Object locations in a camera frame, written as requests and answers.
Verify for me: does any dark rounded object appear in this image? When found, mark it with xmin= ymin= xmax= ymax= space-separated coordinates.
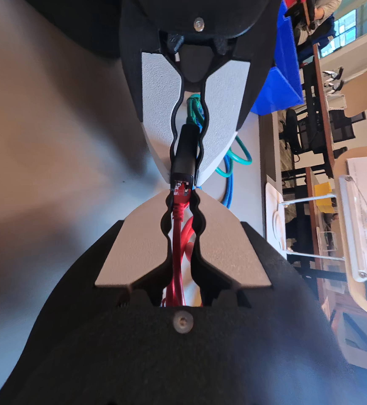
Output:
xmin=24 ymin=0 xmax=124 ymax=61

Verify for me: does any black office chair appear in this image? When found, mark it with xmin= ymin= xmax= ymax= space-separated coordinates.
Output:
xmin=280 ymin=109 xmax=304 ymax=155

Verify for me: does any instruction sheet on stand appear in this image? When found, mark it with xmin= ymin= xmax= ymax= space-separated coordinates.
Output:
xmin=332 ymin=146 xmax=367 ymax=314

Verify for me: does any wooden top desk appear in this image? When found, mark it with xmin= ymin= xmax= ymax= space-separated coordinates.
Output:
xmin=305 ymin=167 xmax=327 ymax=287
xmin=299 ymin=43 xmax=335 ymax=178

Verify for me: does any black and white tool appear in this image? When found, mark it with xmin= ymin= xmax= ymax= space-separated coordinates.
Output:
xmin=322 ymin=67 xmax=345 ymax=92

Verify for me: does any black ethernet port adapter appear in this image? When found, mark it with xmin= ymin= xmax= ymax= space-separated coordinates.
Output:
xmin=170 ymin=123 xmax=202 ymax=188

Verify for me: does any window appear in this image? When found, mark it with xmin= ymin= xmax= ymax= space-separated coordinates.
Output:
xmin=320 ymin=17 xmax=356 ymax=57

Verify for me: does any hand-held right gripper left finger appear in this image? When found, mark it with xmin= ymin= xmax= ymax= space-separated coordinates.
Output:
xmin=94 ymin=189 xmax=175 ymax=307

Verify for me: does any green ethernet cable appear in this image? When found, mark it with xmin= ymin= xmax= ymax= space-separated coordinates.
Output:
xmin=186 ymin=93 xmax=253 ymax=178

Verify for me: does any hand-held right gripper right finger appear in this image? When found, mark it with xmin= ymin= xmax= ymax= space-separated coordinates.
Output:
xmin=191 ymin=188 xmax=273 ymax=307

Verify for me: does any small yellow bin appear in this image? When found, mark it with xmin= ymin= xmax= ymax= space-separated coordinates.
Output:
xmin=314 ymin=183 xmax=333 ymax=213

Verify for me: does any clear acrylic sign stand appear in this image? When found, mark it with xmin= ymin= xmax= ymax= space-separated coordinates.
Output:
xmin=265 ymin=155 xmax=367 ymax=304

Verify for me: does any blue ethernet cable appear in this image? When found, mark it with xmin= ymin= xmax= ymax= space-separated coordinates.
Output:
xmin=198 ymin=104 xmax=236 ymax=210

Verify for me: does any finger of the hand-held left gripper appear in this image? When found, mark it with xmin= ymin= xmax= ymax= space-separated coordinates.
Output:
xmin=194 ymin=59 xmax=251 ymax=188
xmin=141 ymin=51 xmax=188 ymax=185

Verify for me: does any red ethernet cable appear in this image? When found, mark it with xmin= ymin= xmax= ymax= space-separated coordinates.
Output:
xmin=161 ymin=180 xmax=203 ymax=308

